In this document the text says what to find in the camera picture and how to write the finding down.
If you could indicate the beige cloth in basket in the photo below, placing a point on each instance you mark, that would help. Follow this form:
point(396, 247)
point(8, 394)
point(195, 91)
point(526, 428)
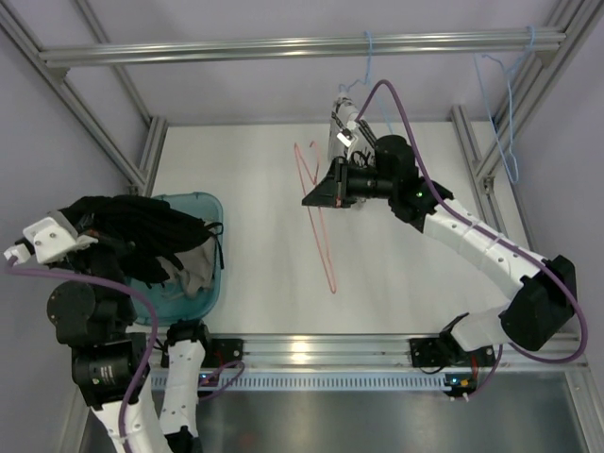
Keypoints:
point(197, 269)

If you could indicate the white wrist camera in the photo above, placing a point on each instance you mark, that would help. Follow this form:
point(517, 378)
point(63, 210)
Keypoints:
point(346, 137)
point(49, 240)

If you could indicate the teal plastic basket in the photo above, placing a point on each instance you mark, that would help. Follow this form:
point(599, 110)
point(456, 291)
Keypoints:
point(170, 306)

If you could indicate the left aluminium frame posts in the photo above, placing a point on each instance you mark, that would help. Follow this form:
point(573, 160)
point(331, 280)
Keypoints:
point(141, 174)

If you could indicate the right aluminium frame posts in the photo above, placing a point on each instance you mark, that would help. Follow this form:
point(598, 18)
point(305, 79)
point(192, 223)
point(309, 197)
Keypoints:
point(557, 133)

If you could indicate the black trousers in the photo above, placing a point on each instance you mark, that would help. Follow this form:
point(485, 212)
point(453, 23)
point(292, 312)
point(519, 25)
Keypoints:
point(153, 239)

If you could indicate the aluminium hanging rail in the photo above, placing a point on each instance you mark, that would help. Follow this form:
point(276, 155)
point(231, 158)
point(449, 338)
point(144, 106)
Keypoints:
point(498, 40)

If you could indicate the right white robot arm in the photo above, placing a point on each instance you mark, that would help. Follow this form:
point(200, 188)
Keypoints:
point(540, 292)

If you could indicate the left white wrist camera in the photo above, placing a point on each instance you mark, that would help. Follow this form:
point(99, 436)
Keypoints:
point(49, 240)

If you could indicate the middle blue wire hanger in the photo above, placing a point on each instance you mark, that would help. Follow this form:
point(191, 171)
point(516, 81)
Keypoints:
point(367, 80)

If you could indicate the white slotted cable duct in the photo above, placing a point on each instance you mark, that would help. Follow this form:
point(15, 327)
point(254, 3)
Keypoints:
point(254, 380)

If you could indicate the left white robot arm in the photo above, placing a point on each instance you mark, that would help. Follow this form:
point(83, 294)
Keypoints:
point(110, 365)

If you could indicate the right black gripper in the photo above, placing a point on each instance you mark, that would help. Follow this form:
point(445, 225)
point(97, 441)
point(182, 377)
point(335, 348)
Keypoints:
point(340, 182)

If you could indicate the white black patterned garment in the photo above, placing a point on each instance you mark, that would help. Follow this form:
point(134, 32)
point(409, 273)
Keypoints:
point(344, 113)

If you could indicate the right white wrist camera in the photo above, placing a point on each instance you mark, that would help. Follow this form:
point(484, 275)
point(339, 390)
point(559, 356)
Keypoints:
point(346, 137)

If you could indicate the aluminium frame posts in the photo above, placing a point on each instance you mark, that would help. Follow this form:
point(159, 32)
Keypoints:
point(557, 133)
point(141, 174)

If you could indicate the pink wire hanger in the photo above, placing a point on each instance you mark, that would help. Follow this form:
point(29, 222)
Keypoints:
point(308, 177)

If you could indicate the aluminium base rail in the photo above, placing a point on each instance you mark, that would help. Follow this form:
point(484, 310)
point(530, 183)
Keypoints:
point(372, 352)

